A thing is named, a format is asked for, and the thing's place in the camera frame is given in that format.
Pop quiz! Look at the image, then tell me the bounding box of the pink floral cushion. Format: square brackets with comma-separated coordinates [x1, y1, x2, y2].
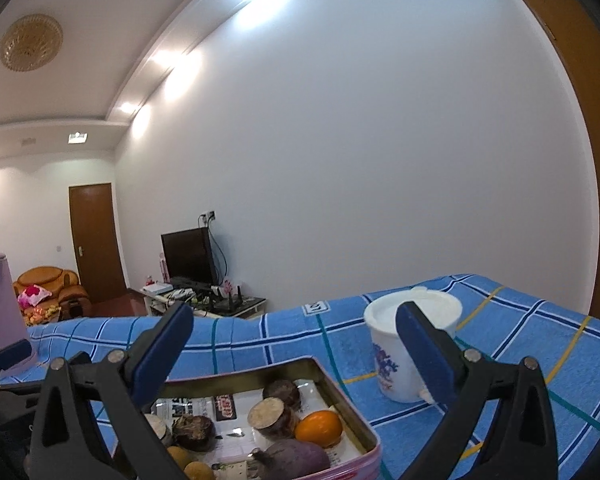
[19, 284, 51, 307]

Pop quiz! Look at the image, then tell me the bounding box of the blue checked blanket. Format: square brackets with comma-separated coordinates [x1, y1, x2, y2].
[0, 274, 600, 480]

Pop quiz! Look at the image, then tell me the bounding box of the brown wooden door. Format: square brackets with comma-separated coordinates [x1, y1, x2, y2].
[68, 182, 129, 306]

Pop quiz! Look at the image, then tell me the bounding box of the black television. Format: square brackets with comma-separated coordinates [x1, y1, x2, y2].
[160, 226, 221, 286]

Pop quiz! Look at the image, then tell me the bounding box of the orange leather armchair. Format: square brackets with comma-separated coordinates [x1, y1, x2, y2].
[12, 266, 91, 328]

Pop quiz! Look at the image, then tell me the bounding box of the black power cable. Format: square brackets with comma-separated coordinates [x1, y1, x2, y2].
[207, 222, 231, 286]

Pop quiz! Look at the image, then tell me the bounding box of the small brown-green fruit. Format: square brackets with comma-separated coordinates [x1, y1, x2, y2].
[184, 461, 216, 480]

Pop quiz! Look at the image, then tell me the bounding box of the pink metal tin box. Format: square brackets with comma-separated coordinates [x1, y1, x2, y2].
[145, 356, 382, 480]

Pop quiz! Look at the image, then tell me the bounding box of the dark fibrous taro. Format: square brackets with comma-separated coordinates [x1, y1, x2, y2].
[171, 413, 216, 452]

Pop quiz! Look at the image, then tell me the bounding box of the brown wooden door frame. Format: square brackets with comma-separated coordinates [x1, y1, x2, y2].
[487, 0, 600, 328]

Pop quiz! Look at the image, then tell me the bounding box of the round purple fruit with stem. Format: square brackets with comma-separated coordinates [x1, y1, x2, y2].
[250, 438, 332, 478]

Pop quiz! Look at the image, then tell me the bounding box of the dark brown taro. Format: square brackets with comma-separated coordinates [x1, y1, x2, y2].
[262, 379, 302, 408]

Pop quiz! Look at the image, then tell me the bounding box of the small cut taro piece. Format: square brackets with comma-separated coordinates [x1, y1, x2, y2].
[144, 413, 173, 447]

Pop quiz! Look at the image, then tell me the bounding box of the black router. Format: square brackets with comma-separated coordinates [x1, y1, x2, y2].
[220, 285, 246, 311]

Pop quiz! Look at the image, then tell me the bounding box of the glass television stand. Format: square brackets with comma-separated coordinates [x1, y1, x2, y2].
[139, 280, 268, 321]

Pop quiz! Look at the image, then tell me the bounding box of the ornate round ceiling lamp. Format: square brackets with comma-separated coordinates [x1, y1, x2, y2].
[0, 14, 64, 72]

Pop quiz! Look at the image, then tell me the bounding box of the white mug with blue print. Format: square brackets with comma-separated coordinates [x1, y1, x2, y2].
[367, 327, 458, 404]

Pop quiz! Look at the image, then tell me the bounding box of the printed paper liner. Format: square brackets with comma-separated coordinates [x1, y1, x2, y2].
[152, 379, 361, 480]

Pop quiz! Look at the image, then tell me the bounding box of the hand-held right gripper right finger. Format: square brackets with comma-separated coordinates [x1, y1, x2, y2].
[395, 301, 573, 480]

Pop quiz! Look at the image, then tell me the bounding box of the white mug lid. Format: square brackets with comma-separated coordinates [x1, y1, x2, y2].
[364, 286, 463, 341]

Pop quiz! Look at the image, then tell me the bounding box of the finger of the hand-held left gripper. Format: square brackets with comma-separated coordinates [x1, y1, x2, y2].
[0, 351, 95, 395]
[0, 339, 34, 387]

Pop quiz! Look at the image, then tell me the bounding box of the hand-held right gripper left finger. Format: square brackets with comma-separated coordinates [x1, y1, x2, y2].
[24, 301, 195, 480]

